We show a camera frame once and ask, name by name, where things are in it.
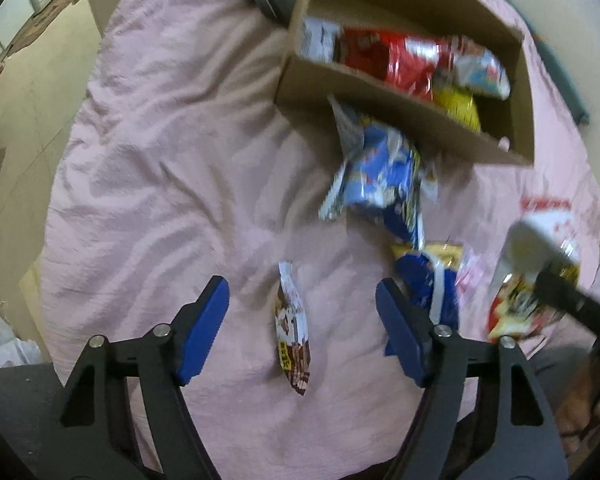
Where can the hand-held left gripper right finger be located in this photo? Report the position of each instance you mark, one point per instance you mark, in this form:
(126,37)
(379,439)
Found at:
(405,335)

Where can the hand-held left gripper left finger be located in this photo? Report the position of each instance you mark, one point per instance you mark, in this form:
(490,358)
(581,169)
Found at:
(202,330)

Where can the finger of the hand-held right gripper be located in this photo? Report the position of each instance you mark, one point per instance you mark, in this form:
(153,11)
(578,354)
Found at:
(575,305)

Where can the dark blue snack packet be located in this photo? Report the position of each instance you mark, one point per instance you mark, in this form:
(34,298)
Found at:
(425,280)

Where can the white snack packet red edge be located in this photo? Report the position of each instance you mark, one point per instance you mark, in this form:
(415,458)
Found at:
(525,255)

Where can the brown chocolate snack packet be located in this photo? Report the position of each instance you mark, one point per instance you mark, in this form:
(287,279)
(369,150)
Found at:
(292,325)

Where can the blue snack bag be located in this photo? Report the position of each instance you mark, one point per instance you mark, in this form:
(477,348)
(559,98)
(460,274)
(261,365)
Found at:
(380,180)

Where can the small yellow green snack packet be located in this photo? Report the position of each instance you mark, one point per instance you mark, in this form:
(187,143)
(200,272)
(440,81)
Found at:
(457,107)

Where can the light blue cartoon snack packet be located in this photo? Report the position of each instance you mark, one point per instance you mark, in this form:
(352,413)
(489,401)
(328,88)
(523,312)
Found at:
(480,67)

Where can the cardboard box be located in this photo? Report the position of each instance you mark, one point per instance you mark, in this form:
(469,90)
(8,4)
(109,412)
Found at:
(307,85)

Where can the red snack bag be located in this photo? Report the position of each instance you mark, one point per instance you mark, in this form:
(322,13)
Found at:
(390,60)

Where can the person's right hand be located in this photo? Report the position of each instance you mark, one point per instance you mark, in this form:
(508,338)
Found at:
(595,400)

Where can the pink bedsheet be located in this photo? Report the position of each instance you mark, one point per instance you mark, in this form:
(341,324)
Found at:
(180,160)

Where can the white plastic bags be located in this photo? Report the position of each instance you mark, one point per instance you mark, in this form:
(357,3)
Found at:
(5,342)

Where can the person's grey trouser leg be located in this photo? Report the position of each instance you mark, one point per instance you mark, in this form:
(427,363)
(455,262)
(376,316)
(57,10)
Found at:
(15,420)

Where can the teal cushion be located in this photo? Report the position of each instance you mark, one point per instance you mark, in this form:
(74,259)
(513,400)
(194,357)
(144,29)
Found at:
(570,90)

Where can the brown patterned rug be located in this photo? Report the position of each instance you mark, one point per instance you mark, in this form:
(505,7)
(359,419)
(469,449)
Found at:
(45,22)

